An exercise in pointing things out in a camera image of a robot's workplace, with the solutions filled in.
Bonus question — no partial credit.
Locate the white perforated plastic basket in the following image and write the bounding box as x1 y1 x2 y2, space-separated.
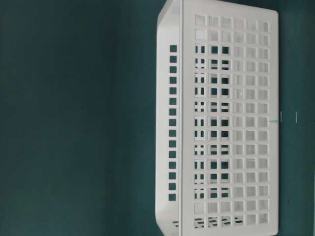
155 0 279 236

